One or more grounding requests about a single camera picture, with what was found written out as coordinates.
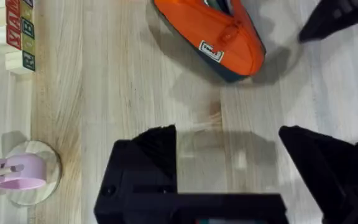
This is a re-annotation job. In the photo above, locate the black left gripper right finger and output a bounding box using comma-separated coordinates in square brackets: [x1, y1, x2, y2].
[278, 125, 358, 224]

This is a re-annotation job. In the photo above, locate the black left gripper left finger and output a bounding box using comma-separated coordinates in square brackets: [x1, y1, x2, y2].
[93, 124, 178, 224]

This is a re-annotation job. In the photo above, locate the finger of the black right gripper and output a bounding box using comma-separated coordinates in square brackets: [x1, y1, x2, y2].
[298, 0, 358, 44]

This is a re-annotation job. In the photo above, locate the orange soft zip bag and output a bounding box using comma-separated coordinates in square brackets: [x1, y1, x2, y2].
[152, 0, 267, 83]

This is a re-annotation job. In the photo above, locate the wooden cup stand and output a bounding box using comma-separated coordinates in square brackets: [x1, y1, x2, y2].
[0, 139, 63, 207]

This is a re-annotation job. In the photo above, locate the lilac cup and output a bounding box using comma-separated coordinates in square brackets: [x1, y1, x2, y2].
[0, 153, 47, 191]

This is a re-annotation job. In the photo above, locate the wooden letter blocks stack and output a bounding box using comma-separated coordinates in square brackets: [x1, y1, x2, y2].
[0, 0, 36, 75]

